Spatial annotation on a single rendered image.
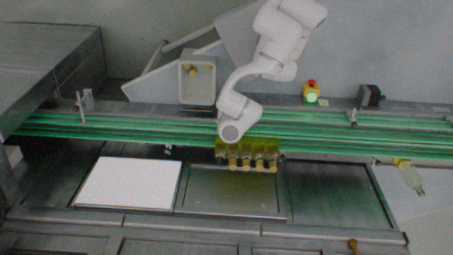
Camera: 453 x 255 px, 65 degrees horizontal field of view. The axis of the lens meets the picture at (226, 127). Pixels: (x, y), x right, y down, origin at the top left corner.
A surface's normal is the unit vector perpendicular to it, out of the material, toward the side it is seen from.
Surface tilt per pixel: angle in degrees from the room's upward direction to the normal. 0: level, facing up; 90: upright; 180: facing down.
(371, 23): 0
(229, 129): 17
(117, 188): 90
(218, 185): 90
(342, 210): 90
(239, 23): 3
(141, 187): 90
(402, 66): 0
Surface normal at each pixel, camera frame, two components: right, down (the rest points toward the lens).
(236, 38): 0.00, 0.54
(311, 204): 0.04, -0.85
